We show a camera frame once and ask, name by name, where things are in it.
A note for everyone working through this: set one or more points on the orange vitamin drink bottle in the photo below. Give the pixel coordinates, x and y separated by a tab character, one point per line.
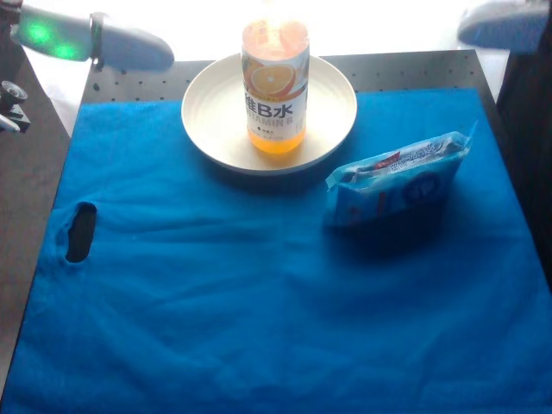
276	108

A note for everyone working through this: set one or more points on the blue plastic packet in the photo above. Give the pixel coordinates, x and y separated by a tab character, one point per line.
388	190

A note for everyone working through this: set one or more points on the cream round plate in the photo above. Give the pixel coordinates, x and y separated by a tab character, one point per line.
211	116

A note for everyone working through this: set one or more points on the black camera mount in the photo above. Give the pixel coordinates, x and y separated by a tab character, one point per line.
13	105

